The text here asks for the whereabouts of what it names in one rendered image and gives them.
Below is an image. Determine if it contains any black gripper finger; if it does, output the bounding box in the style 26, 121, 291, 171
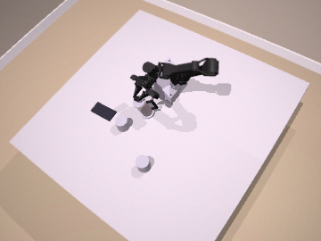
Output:
137, 91, 149, 102
133, 83, 142, 97

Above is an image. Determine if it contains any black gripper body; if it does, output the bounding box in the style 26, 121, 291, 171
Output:
130, 73, 160, 100

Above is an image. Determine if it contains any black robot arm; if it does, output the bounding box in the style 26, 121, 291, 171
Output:
136, 57, 219, 87

